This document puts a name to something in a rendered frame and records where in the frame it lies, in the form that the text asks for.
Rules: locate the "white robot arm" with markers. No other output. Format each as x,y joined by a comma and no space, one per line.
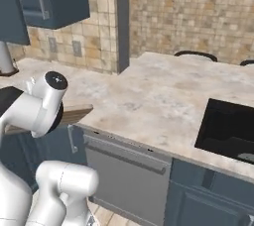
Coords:
46,101

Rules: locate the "wooden cutting board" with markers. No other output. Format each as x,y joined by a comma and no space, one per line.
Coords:
76,113

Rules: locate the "black sink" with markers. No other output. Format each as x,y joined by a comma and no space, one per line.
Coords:
228,131

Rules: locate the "dark blue sink cupboard door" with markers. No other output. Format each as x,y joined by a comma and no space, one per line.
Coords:
198,208

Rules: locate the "dark blue tall side panel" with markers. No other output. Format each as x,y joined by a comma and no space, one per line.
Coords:
123,22

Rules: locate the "grey dishwasher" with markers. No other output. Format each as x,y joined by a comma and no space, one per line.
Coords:
132,183

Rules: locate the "dark blue base cupboard door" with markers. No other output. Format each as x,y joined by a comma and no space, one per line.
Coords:
49,147

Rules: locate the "dark blue false drawer front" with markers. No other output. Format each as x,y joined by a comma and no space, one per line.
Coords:
211,178

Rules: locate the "white cylinder on dark base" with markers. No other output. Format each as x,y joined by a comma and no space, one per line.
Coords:
5,59

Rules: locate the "grey wall socket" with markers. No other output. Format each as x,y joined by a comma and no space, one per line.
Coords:
52,44
77,48

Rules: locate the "dark blue wall cupboard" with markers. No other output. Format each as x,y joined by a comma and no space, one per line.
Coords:
11,15

